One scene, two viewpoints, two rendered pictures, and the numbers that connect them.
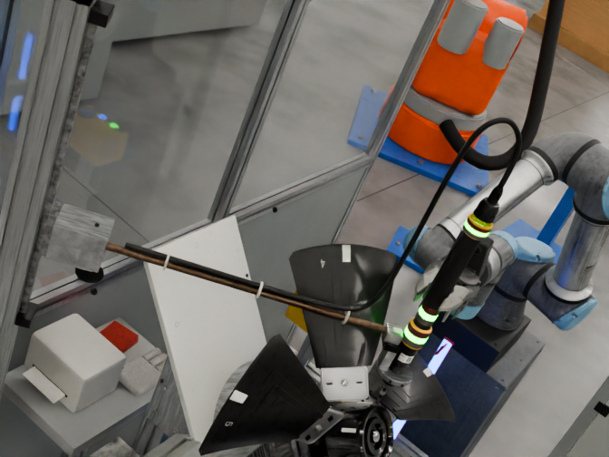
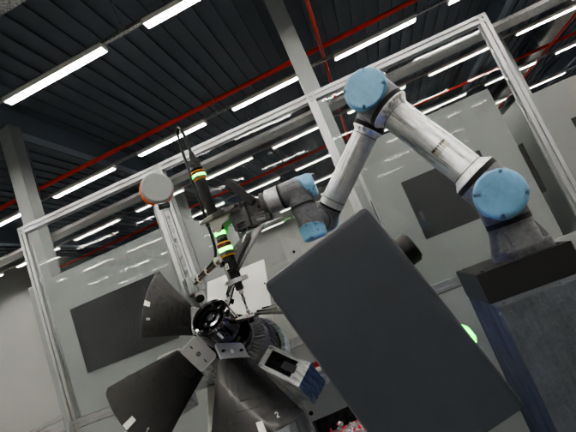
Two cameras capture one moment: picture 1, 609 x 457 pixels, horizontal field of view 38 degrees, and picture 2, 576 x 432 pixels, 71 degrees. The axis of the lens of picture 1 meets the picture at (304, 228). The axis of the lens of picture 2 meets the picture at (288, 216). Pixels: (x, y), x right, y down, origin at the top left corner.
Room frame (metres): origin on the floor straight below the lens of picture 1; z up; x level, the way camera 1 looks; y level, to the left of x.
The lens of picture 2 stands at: (1.22, -1.48, 1.22)
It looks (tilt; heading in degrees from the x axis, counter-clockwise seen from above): 10 degrees up; 75
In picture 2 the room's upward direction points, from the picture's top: 22 degrees counter-clockwise
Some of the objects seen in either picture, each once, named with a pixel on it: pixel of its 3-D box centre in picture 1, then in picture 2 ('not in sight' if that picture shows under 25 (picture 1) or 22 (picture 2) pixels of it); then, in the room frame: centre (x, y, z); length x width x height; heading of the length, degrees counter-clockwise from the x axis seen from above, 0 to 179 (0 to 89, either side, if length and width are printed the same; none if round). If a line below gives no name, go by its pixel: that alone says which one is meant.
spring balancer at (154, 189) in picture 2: not in sight; (156, 189); (1.18, 0.44, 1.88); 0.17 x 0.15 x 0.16; 157
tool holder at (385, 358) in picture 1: (399, 353); (231, 267); (1.32, -0.25, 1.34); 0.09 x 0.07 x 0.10; 102
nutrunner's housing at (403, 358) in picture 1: (439, 292); (214, 219); (1.32, -0.26, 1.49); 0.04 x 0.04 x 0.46
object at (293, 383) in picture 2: not in sight; (291, 374); (1.38, -0.26, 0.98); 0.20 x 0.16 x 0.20; 67
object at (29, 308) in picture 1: (59, 179); (184, 266); (1.19, 0.40, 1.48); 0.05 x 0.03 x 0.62; 12
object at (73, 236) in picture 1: (77, 237); (193, 285); (1.20, 0.35, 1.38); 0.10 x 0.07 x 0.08; 102
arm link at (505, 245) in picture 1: (492, 255); (297, 191); (1.57, -0.37, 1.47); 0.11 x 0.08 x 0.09; 157
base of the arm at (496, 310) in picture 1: (502, 296); (515, 236); (2.03, -0.56, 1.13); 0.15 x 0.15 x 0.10
